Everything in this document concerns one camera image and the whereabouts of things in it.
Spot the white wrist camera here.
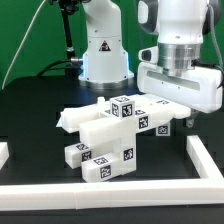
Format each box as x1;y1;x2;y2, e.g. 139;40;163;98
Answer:
138;46;158;64

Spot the white L-shaped border fence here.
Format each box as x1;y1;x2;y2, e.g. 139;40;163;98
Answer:
0;136;224;211

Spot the black cable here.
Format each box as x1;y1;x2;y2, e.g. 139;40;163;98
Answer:
35;59;84;78

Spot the white chair back frame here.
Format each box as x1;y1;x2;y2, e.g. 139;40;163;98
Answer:
57;94;191;147

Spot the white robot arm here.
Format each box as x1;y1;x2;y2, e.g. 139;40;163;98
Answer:
79;0;224;113

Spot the black camera stand pole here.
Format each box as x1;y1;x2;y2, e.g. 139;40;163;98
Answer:
48;0;80;59

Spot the white cable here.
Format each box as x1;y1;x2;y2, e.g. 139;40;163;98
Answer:
1;0;48;90

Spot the white tagged cube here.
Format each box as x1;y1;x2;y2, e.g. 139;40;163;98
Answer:
110;95;135;119
156;123;171;137

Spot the white part at left edge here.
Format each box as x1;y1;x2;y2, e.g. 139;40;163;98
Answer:
0;142;9;169

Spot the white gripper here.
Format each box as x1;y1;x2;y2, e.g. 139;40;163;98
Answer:
137;62;223;128

